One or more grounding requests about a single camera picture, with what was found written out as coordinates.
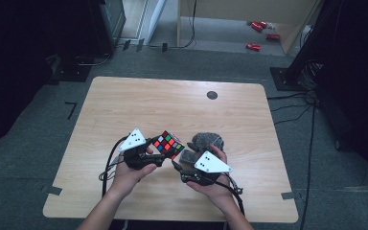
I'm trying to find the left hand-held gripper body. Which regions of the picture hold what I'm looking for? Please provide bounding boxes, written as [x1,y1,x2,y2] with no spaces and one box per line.
[118,127,150,171]

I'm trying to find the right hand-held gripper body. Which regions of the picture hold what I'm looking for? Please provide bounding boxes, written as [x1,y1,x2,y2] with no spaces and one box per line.
[180,150,233,187]

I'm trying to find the grey fuzzy cloth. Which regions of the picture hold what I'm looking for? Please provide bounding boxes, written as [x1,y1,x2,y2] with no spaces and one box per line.
[179,132,225,165]

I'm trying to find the multicoloured puzzle cube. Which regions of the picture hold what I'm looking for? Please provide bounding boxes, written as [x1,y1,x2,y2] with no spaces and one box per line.
[152,129,186,160]

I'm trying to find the person's right hand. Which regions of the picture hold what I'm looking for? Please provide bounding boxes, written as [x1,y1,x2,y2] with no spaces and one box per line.
[186,145,238,210]

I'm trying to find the person's left hand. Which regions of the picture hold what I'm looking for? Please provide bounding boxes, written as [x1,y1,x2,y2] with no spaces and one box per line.
[109,159,157,200]

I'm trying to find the black flat stand base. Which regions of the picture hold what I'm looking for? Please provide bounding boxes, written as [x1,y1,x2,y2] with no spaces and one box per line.
[50,55,93,83]

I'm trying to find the black metal stand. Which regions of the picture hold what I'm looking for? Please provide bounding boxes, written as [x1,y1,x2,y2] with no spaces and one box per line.
[269,0,337,92]

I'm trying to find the black cabinet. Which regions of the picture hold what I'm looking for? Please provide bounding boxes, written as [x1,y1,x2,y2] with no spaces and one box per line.
[87,0,127,56]

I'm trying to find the white panel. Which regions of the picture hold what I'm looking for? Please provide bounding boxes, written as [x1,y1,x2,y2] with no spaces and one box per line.
[139,0,168,44]

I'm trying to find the light wooden furniture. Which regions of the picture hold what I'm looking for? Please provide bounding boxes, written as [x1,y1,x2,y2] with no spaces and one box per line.
[176,0,321,56]

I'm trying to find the left hand-held gripper cable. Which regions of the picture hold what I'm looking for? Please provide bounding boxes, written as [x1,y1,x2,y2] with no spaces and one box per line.
[99,135,129,197]

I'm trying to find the hand-held gripper cable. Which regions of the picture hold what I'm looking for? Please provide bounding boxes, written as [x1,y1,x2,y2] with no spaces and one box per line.
[99,135,129,197]
[215,173,246,216]

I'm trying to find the right hand-held gripper cable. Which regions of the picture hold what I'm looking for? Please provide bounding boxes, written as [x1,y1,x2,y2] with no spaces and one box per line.
[215,173,246,216]

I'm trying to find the coiled black cable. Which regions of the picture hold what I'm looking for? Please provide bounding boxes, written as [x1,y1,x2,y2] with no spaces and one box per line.
[75,52,112,67]

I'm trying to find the long black floor cable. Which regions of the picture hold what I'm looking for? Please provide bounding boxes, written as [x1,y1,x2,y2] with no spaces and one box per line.
[299,102,317,230]

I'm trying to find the black hanging cable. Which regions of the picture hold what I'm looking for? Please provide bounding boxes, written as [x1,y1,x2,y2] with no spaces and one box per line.
[169,0,197,50]

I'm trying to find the bundle of cables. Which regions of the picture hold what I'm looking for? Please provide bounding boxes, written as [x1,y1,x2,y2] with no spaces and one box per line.
[298,60,324,91]

